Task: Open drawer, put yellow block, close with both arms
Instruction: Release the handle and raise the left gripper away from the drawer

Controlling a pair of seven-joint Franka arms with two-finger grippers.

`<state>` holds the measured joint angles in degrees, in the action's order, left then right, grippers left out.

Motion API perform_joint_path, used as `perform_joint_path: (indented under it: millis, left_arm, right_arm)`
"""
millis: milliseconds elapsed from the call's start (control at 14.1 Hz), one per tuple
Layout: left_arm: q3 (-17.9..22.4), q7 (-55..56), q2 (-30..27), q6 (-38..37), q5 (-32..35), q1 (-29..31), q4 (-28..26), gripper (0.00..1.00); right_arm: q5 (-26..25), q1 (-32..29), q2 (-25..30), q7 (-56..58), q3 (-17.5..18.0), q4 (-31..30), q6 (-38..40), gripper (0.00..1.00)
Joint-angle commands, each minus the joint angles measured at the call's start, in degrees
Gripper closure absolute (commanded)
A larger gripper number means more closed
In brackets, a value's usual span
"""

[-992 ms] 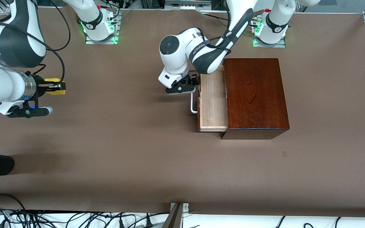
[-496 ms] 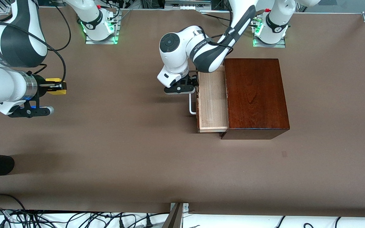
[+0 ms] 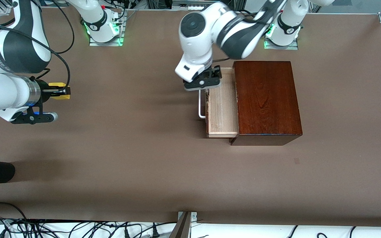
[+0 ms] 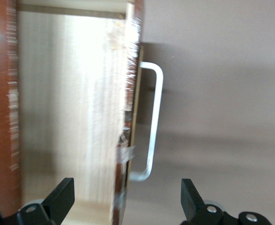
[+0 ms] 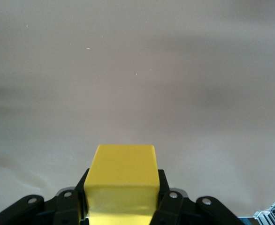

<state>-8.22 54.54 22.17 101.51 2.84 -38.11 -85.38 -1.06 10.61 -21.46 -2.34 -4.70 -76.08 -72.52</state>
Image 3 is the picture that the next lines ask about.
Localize yellow wooden block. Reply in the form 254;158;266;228
48;82;71;100

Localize dark brown wooden cabinet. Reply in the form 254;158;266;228
229;61;303;146

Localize grey power strip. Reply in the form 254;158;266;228
172;0;211;10

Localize brown table cover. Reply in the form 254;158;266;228
0;7;381;227

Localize dark metal profile bar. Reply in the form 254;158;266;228
169;212;191;238

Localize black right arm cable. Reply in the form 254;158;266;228
0;0;75;88

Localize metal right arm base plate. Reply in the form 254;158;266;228
89;13;125;47

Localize black looped cable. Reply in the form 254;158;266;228
0;202;29;221

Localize black cable tangle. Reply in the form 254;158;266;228
0;215;178;238

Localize grey metal bracket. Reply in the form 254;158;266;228
178;211;197;226

